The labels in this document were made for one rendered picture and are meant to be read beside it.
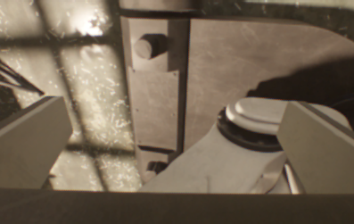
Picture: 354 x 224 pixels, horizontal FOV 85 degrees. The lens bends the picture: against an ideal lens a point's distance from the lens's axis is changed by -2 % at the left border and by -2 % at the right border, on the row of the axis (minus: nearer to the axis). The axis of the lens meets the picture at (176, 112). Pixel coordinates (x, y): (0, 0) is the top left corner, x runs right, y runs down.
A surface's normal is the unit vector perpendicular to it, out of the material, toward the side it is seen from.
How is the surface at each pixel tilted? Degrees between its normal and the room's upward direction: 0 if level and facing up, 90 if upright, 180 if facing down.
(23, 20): 0
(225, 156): 90
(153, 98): 0
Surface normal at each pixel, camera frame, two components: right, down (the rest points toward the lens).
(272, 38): -0.20, 0.50
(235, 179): 0.03, -0.86
